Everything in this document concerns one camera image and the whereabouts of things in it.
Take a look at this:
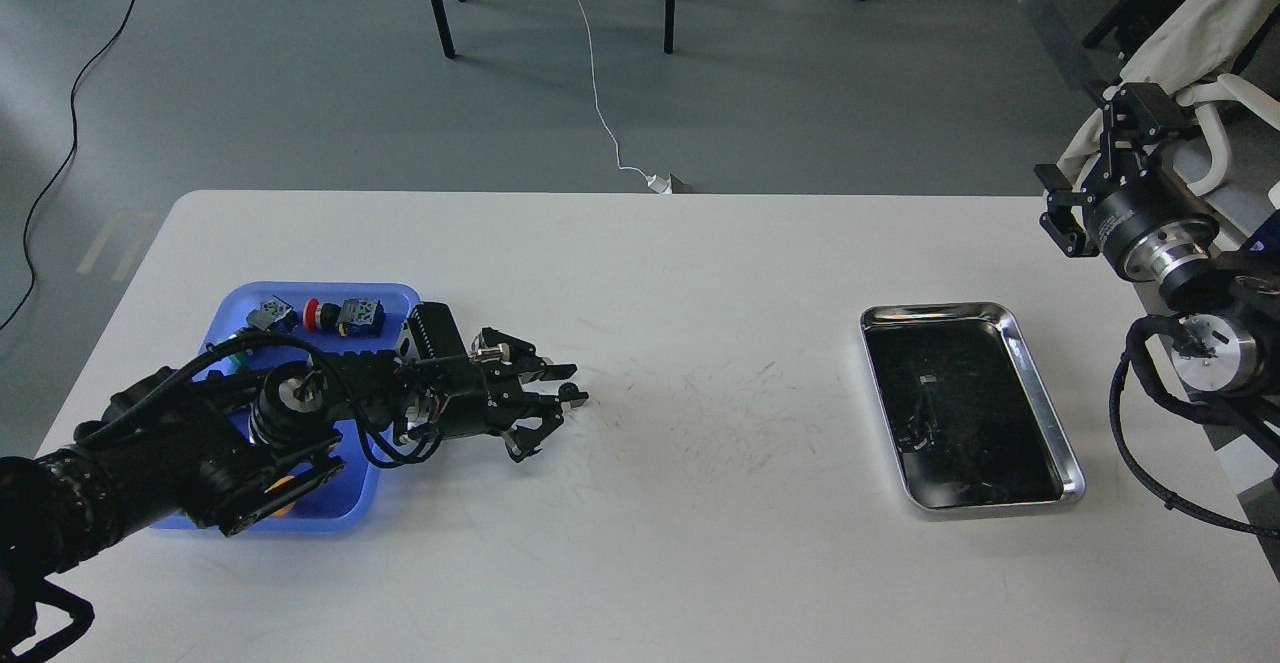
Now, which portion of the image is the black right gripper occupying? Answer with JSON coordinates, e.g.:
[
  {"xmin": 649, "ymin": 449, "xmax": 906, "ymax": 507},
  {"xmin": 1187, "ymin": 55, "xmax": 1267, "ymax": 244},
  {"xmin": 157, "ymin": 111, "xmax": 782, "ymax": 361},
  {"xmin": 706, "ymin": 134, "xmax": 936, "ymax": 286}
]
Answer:
[{"xmin": 1033, "ymin": 81, "xmax": 1220, "ymax": 283}]

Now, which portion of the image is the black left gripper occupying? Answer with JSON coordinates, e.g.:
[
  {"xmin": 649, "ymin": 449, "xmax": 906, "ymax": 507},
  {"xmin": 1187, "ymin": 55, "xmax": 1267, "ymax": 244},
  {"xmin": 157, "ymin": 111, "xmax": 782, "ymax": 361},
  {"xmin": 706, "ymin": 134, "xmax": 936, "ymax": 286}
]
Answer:
[{"xmin": 399, "ymin": 326, "xmax": 590, "ymax": 462}]

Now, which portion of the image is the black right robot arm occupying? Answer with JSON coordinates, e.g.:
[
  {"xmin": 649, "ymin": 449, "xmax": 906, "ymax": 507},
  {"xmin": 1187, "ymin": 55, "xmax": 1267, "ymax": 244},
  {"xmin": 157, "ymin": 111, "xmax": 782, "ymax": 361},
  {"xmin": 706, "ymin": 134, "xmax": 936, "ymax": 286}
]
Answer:
[{"xmin": 1036, "ymin": 81, "xmax": 1277, "ymax": 539}]

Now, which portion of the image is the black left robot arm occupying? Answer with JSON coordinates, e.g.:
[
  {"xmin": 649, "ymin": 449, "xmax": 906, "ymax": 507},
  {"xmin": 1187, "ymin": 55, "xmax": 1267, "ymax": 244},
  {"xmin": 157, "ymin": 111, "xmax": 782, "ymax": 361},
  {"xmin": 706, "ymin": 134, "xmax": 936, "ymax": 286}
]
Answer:
[{"xmin": 3, "ymin": 329, "xmax": 588, "ymax": 662}]

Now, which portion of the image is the beige cloth on chair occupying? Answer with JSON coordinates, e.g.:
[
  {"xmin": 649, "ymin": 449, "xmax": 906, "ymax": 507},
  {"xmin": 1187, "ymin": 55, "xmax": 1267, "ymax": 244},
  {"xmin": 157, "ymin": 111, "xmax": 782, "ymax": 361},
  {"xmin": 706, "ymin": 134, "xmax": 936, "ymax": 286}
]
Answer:
[{"xmin": 1120, "ymin": 0, "xmax": 1277, "ymax": 197}]

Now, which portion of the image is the blue plastic tray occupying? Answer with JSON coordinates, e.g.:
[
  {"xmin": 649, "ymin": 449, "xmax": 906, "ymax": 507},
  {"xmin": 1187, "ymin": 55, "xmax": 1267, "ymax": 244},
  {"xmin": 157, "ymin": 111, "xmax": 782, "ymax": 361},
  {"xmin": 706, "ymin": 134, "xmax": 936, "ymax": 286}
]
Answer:
[{"xmin": 198, "ymin": 280, "xmax": 420, "ymax": 536}]

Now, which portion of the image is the silver metal tray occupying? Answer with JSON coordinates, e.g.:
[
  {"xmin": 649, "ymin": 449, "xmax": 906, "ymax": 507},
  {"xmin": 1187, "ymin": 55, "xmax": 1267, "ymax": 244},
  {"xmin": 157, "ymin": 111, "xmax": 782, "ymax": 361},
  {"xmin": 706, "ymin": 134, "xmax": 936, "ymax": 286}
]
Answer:
[{"xmin": 859, "ymin": 300, "xmax": 1085, "ymax": 518}]

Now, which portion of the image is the white chair frame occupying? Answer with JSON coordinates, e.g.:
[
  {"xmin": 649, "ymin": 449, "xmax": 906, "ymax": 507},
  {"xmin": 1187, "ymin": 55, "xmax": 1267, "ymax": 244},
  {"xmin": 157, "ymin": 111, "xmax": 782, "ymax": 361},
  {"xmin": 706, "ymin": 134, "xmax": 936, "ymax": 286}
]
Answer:
[{"xmin": 1172, "ymin": 72, "xmax": 1279, "ymax": 198}]

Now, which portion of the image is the red push button switch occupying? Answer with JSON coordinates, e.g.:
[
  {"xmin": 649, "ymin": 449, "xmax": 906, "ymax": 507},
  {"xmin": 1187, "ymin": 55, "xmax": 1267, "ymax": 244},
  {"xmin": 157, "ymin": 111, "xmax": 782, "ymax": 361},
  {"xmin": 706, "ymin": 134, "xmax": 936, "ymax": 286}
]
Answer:
[{"xmin": 301, "ymin": 298, "xmax": 387, "ymax": 338}]

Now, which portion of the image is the white cable on floor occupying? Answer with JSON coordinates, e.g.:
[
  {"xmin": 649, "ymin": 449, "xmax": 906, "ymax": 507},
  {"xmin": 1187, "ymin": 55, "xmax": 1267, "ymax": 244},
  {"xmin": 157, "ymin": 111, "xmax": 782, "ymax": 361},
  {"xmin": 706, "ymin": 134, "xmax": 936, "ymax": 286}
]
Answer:
[{"xmin": 486, "ymin": 0, "xmax": 691, "ymax": 195}]

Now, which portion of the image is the green push button switch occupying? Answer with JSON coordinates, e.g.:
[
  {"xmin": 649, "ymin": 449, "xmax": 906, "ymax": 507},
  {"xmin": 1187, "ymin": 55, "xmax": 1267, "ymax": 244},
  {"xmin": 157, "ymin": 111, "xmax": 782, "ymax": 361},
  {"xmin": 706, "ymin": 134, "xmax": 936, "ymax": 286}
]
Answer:
[{"xmin": 227, "ymin": 297, "xmax": 300, "ymax": 372}]

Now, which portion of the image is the yellow push button switch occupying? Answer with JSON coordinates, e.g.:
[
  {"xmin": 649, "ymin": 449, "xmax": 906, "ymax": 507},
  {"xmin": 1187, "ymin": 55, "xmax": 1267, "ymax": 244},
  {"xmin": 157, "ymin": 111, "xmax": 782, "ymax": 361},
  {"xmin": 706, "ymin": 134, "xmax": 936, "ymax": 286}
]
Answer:
[{"xmin": 268, "ymin": 475, "xmax": 297, "ymax": 517}]

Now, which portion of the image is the black cable on floor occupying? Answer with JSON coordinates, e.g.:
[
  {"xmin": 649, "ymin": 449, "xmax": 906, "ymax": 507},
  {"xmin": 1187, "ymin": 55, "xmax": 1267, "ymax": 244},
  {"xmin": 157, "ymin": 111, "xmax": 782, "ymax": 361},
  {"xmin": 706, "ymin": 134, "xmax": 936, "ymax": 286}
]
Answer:
[{"xmin": 0, "ymin": 0, "xmax": 241, "ymax": 329}]

